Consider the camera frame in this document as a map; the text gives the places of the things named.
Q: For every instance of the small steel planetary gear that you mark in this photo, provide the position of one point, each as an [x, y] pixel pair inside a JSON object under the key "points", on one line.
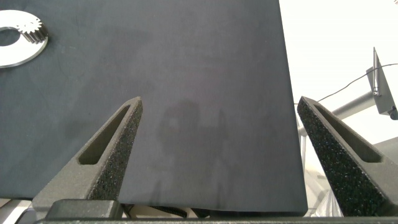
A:
{"points": [[37, 25]]}

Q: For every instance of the grey metal stand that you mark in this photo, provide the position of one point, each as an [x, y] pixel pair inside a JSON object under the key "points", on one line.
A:
{"points": [[384, 96]]}

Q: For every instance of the dark rectangular mat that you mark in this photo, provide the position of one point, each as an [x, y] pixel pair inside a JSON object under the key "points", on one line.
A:
{"points": [[202, 62]]}

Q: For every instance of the round white pinned plate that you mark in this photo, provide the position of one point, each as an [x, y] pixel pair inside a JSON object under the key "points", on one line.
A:
{"points": [[18, 53]]}

